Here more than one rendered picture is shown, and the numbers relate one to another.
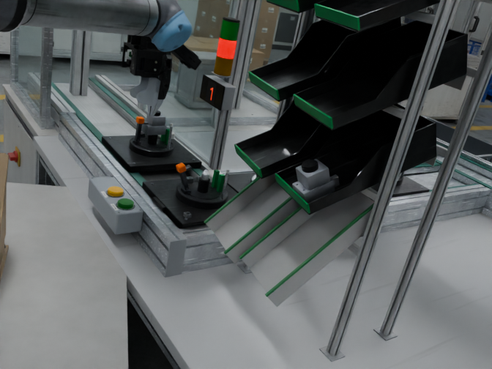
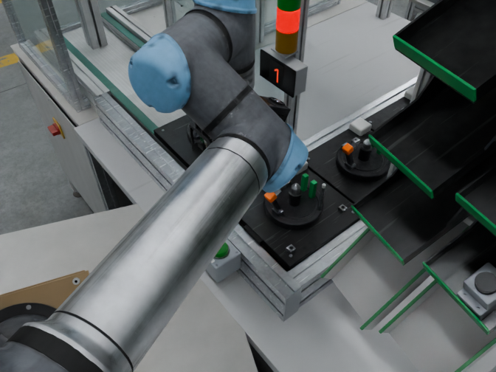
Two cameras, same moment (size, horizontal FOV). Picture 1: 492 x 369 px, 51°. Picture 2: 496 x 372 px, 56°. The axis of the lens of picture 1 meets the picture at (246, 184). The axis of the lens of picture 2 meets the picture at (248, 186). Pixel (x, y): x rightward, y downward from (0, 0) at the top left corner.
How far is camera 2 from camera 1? 62 cm
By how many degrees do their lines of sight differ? 23
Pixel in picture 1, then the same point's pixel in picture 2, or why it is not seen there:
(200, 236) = (313, 277)
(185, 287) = (308, 331)
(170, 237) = (284, 291)
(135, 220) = (235, 263)
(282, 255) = (428, 322)
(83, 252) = (189, 308)
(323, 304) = not seen: hidden behind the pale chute
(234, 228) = (356, 277)
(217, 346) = not seen: outside the picture
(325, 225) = not seen: hidden behind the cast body
